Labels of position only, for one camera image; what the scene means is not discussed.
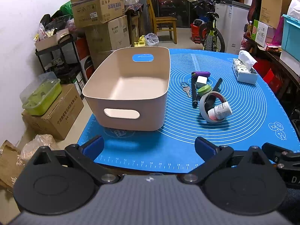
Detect white tape roll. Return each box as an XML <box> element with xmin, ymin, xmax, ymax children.
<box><xmin>199</xmin><ymin>91</ymin><xmax>227</xmax><ymax>123</ymax></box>

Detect white pill bottle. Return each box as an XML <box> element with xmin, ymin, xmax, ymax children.
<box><xmin>208</xmin><ymin>102</ymin><xmax>232</xmax><ymax>120</ymax></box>

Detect black tv remote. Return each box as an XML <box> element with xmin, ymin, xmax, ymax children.
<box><xmin>204</xmin><ymin>78</ymin><xmax>223</xmax><ymax>112</ymax></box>

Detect black marker pen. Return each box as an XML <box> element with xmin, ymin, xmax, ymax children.
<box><xmin>191</xmin><ymin>76</ymin><xmax>198</xmax><ymax>109</ymax></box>

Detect green round tin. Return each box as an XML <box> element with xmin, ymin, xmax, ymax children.
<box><xmin>197</xmin><ymin>85</ymin><xmax>212</xmax><ymax>97</ymax></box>

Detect silver keys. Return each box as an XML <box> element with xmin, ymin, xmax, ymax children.
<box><xmin>181</xmin><ymin>82</ymin><xmax>191</xmax><ymax>98</ymax></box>

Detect beige plastic storage bin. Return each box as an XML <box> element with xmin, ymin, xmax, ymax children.
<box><xmin>83</xmin><ymin>46</ymin><xmax>171</xmax><ymax>131</ymax></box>

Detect cardboard box under container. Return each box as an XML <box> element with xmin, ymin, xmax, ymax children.
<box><xmin>22</xmin><ymin>84</ymin><xmax>83</xmax><ymax>140</ymax></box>

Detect bag of grain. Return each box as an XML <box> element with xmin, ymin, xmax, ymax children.
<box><xmin>20</xmin><ymin>134</ymin><xmax>59</xmax><ymax>161</ymax></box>

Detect blue silicone baking mat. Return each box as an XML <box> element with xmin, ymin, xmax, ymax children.
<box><xmin>77</xmin><ymin>48</ymin><xmax>300</xmax><ymax>173</ymax></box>

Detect white usb charger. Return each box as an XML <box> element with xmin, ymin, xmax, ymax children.
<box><xmin>195</xmin><ymin>76</ymin><xmax>207</xmax><ymax>89</ymax></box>

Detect green lidded food container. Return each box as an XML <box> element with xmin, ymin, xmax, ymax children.
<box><xmin>20</xmin><ymin>72</ymin><xmax>62</xmax><ymax>116</ymax></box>

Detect brown paper bag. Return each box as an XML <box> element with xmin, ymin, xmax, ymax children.
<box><xmin>0</xmin><ymin>140</ymin><xmax>25</xmax><ymax>193</ymax></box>

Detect purple folded object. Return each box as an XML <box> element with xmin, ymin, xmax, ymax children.
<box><xmin>191</xmin><ymin>71</ymin><xmax>211</xmax><ymax>78</ymax></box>

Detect white tissue pack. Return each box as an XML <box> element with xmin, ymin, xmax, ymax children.
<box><xmin>232</xmin><ymin>50</ymin><xmax>258</xmax><ymax>85</ymax></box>

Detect black shelf rack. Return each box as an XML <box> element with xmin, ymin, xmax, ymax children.
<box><xmin>35</xmin><ymin>34</ymin><xmax>86</xmax><ymax>98</ymax></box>

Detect green black bicycle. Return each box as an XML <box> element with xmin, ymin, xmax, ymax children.
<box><xmin>187</xmin><ymin>0</ymin><xmax>225</xmax><ymax>52</ymax></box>

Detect large stacked cardboard box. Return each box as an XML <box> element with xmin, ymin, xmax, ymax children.
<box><xmin>83</xmin><ymin>15</ymin><xmax>131</xmax><ymax>69</ymax></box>

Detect yellow oil jug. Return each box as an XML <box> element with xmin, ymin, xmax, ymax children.
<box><xmin>134</xmin><ymin>35</ymin><xmax>146</xmax><ymax>47</ymax></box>

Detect red bucket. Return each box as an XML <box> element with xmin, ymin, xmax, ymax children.
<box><xmin>190</xmin><ymin>23</ymin><xmax>207</xmax><ymax>44</ymax></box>

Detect clear plastic bag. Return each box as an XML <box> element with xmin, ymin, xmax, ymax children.
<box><xmin>144</xmin><ymin>33</ymin><xmax>159</xmax><ymax>46</ymax></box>

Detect green white carton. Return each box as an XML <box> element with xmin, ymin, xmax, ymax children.
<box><xmin>251</xmin><ymin>20</ymin><xmax>269</xmax><ymax>47</ymax></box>

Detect teal plastic crate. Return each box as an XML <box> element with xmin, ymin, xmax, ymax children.
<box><xmin>282</xmin><ymin>14</ymin><xmax>300</xmax><ymax>60</ymax></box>

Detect white chest freezer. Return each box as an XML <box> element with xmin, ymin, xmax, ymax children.
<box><xmin>216</xmin><ymin>1</ymin><xmax>250</xmax><ymax>54</ymax></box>

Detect wooden chair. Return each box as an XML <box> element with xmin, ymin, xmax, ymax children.
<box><xmin>146</xmin><ymin>0</ymin><xmax>177</xmax><ymax>44</ymax></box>

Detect top open cardboard box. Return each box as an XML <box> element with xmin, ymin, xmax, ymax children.
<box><xmin>70</xmin><ymin>0</ymin><xmax>125</xmax><ymax>28</ymax></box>

